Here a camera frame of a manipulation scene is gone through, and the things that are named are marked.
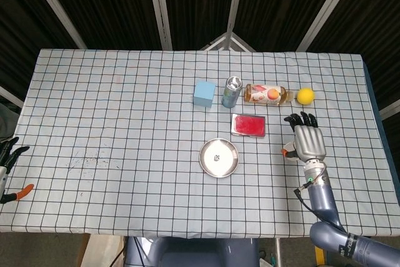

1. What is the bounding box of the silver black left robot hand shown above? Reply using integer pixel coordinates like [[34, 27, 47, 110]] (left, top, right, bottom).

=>
[[0, 137, 34, 204]]

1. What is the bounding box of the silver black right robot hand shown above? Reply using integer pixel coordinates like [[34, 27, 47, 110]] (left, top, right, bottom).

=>
[[281, 111, 327, 162]]

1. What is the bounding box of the white paper cup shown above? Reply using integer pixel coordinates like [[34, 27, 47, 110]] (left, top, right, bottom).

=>
[[282, 142, 299, 161]]

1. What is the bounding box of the silver round plate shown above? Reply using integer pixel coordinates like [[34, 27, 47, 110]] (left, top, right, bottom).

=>
[[198, 137, 239, 178]]

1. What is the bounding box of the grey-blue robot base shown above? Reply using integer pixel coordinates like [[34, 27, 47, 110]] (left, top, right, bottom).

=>
[[124, 237, 260, 267]]

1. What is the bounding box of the yellow ball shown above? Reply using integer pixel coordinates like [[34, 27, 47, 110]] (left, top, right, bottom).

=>
[[296, 87, 316, 106]]

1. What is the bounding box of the red ink pad case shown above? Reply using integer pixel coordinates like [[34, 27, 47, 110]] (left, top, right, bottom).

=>
[[230, 113, 268, 138]]

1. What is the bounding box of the peach tea plastic bottle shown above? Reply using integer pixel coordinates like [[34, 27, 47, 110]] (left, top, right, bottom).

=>
[[243, 83, 296, 106]]

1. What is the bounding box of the green silver can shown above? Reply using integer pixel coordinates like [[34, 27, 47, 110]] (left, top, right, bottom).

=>
[[221, 76, 243, 108]]

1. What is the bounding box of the light blue cube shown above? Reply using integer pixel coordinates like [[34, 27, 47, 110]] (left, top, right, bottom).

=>
[[193, 80, 217, 108]]

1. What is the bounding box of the blue checked tablecloth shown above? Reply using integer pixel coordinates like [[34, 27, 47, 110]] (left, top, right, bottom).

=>
[[0, 48, 393, 239]]

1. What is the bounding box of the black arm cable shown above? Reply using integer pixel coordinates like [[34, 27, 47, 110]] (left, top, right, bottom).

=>
[[293, 185, 346, 232]]

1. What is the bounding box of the white metal frame post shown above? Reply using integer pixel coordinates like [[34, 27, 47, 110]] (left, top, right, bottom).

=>
[[296, 0, 363, 51], [0, 85, 24, 108], [225, 0, 248, 35], [24, 0, 88, 49], [146, 0, 173, 51], [379, 99, 400, 121]]

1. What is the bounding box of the white triangular frame brace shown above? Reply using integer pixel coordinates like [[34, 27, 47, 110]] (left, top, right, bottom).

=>
[[199, 31, 257, 52]]

